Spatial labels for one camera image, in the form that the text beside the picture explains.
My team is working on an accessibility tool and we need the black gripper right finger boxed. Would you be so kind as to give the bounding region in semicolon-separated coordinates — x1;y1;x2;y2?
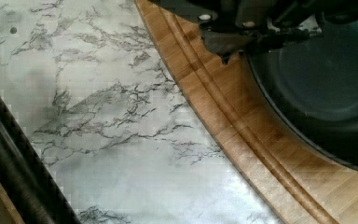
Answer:
255;28;323;51

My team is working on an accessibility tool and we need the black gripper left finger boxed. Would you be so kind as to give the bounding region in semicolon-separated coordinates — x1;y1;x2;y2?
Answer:
199;21;260;64

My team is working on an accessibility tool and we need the dark grey bowl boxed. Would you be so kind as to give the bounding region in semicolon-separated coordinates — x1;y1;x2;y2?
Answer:
248;21;358;171

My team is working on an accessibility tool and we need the wooden cutting board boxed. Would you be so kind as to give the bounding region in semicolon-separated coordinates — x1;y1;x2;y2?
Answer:
135;0;358;224

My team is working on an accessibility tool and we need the wooden tray with black handle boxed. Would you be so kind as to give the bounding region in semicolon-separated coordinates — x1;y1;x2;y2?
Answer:
0;96;81;224

